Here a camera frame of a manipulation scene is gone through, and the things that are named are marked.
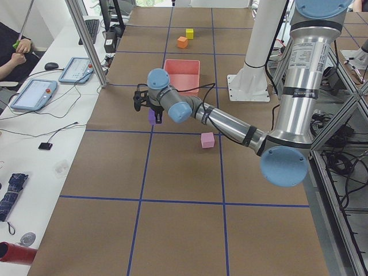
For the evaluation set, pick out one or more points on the folded blue umbrella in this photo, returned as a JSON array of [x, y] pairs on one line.
[[16, 185]]

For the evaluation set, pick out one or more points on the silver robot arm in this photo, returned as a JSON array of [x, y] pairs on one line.
[[284, 150]]

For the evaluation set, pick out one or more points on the aluminium frame post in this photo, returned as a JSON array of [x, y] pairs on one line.
[[79, 22]]

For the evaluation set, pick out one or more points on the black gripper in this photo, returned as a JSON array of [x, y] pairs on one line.
[[156, 110]]

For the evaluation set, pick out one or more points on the red cylinder bottle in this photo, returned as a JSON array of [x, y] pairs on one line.
[[13, 253]]

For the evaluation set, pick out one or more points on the purple foam block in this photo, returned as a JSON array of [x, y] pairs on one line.
[[151, 117]]

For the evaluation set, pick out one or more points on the seated person in black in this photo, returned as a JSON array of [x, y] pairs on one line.
[[16, 63]]

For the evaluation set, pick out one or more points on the orange foam block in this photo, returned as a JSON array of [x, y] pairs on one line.
[[182, 42]]

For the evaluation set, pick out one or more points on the near teach pendant tablet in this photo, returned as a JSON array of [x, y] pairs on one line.
[[35, 95]]

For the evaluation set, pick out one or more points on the round silver disc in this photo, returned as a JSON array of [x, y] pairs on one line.
[[27, 239]]

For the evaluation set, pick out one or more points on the black computer mouse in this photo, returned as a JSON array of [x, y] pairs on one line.
[[51, 66]]

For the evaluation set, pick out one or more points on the black keyboard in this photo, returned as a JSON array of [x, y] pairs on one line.
[[92, 26]]

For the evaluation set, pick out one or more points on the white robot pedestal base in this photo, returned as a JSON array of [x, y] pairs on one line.
[[250, 83]]

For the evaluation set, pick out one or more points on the teach pendant tablet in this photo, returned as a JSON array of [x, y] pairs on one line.
[[77, 71], [35, 95]]

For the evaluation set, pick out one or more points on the small black phone device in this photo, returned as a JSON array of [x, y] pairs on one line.
[[45, 146]]

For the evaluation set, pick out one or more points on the black label box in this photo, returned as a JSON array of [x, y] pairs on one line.
[[112, 38]]

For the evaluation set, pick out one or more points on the light pink foam block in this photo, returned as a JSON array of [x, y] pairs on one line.
[[207, 140]]

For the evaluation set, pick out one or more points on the far teach pendant tablet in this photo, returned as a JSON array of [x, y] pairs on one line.
[[77, 71]]

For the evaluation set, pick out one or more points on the pink plastic bin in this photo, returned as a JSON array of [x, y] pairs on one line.
[[184, 75]]

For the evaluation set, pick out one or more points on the yellow foam block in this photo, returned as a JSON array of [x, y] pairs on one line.
[[189, 33]]

